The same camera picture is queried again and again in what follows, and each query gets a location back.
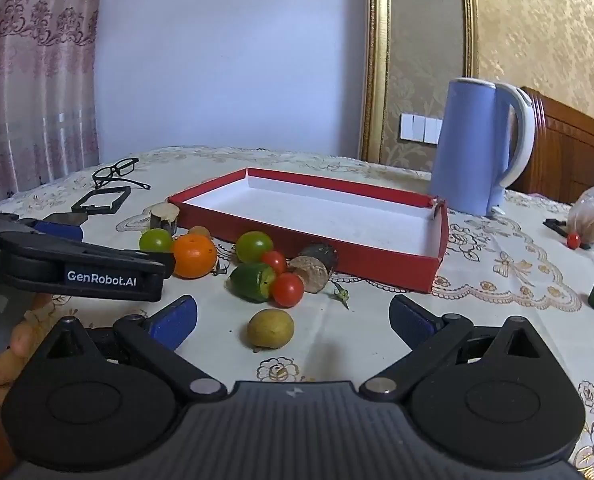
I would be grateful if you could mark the pink lace curtain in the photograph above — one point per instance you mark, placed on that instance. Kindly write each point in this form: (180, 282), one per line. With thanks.
(32, 85)

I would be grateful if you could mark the white wall switch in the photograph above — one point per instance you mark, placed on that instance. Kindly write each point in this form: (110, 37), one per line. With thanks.
(419, 128)

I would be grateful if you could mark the short dark sugarcane piece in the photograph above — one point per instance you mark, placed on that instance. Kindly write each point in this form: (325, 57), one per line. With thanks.
(163, 220)

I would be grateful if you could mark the blue electric kettle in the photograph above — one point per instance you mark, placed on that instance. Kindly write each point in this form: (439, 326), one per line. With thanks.
(467, 150)

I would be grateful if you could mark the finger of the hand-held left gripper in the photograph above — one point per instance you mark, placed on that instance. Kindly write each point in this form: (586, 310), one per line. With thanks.
(102, 272)
(59, 230)

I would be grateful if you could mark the green tomato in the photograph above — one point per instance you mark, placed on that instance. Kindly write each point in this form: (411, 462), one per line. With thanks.
(154, 241)
(253, 246)

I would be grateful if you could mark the red cherry tomato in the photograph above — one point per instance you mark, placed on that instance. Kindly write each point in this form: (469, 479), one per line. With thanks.
(287, 290)
(276, 261)
(573, 240)

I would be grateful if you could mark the red cardboard box tray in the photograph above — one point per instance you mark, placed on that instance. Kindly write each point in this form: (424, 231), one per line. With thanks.
(327, 215)

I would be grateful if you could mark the gold wall moulding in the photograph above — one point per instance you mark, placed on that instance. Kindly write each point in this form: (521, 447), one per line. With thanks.
(377, 60)

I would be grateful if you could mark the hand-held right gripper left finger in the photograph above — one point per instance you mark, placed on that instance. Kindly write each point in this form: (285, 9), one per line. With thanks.
(174, 322)

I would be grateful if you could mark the black square plastic frame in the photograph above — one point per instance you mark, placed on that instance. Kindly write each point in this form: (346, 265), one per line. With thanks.
(112, 189)

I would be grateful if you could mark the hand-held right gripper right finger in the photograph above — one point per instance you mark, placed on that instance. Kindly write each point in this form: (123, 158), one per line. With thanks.
(412, 321)

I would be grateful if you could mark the orange mandarin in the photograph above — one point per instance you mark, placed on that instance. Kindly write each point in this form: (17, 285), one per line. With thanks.
(193, 257)

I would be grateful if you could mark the yellow-brown round fruit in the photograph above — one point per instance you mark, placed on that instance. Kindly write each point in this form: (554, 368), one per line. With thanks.
(271, 329)

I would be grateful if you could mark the black flat plastic frame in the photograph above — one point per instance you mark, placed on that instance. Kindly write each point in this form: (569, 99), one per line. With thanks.
(554, 225)

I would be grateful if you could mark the person's left hand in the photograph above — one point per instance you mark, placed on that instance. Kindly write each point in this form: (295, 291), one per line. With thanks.
(27, 335)

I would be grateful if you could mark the black eyeglasses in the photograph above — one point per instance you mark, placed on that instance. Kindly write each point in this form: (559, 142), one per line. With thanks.
(106, 174)

